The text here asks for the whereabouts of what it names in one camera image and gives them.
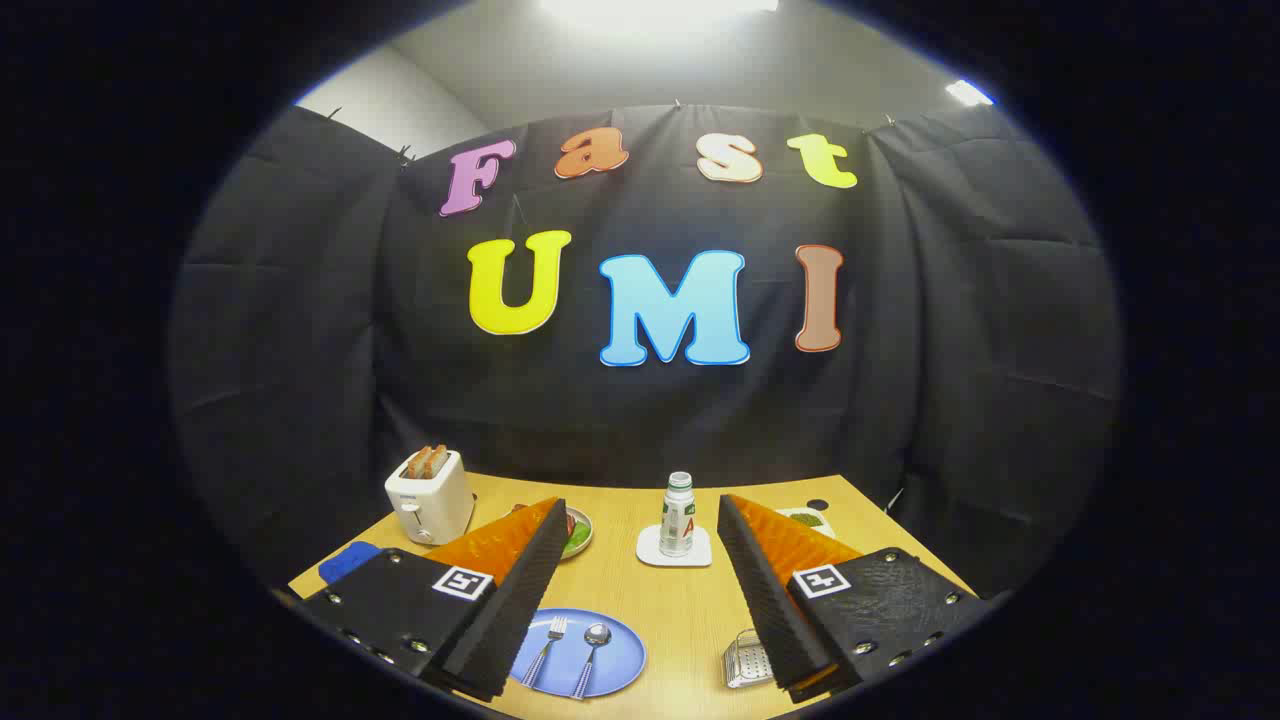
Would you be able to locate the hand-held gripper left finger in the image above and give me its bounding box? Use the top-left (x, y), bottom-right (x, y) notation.
top-left (290, 497), bottom-right (571, 703)

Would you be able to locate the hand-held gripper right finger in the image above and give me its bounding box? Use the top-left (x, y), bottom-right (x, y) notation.
top-left (716, 493), bottom-right (991, 704)

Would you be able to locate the fork with checked handle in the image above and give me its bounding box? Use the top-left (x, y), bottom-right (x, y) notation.
top-left (520, 616), bottom-right (569, 689)

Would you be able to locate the spoon with checked handle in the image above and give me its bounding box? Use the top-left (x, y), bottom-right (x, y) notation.
top-left (571, 623), bottom-right (613, 700)

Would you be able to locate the oval food plate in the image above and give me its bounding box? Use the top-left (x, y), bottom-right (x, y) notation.
top-left (510, 503), bottom-right (595, 561)

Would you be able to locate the white divided snack dish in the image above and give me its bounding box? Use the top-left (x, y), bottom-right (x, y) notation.
top-left (775, 506), bottom-right (837, 541)

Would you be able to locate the clear bottle with label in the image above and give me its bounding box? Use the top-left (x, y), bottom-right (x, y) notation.
top-left (659, 471), bottom-right (697, 558)

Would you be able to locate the blue round plate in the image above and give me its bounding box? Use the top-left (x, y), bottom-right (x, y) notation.
top-left (508, 608), bottom-right (648, 699)

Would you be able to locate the white square coaster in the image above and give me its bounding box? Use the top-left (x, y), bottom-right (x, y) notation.
top-left (636, 525), bottom-right (713, 569)

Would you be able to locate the white toaster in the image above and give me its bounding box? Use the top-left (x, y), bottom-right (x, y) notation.
top-left (385, 449), bottom-right (477, 547)

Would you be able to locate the blue cloth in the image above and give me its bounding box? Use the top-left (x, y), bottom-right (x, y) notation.
top-left (318, 541), bottom-right (383, 585)

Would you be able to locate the black backdrop cloth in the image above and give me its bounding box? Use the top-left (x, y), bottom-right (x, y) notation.
top-left (170, 103), bottom-right (1126, 601)

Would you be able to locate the metal wire basket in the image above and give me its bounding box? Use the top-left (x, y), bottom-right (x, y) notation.
top-left (723, 629), bottom-right (776, 690)

